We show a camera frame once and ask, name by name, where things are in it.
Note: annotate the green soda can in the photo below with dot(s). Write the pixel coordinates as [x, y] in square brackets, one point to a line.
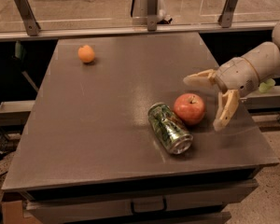
[169, 129]

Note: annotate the orange fruit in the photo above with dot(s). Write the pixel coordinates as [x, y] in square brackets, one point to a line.
[86, 54]

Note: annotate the red apple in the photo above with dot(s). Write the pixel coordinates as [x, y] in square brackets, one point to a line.
[190, 107]

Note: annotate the left metal bracket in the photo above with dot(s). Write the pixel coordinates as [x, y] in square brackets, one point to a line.
[31, 26]

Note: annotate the metal rail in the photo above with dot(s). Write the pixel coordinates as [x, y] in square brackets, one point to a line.
[139, 30]

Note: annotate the light green cup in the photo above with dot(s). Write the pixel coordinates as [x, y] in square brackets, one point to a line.
[266, 85]

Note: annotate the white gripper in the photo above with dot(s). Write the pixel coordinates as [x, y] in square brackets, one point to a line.
[237, 76]

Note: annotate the cardboard box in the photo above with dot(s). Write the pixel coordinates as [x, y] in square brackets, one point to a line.
[13, 211]

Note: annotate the right metal bracket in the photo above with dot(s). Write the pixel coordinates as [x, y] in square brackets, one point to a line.
[226, 16]

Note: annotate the middle metal bracket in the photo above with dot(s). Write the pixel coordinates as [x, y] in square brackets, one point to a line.
[152, 6]

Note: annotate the grey cabinet drawer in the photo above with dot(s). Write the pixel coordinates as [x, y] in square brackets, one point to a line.
[203, 204]

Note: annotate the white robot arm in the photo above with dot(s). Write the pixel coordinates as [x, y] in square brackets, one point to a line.
[265, 58]

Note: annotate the metal bracket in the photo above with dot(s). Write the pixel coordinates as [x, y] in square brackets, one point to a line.
[226, 16]
[152, 6]
[31, 26]

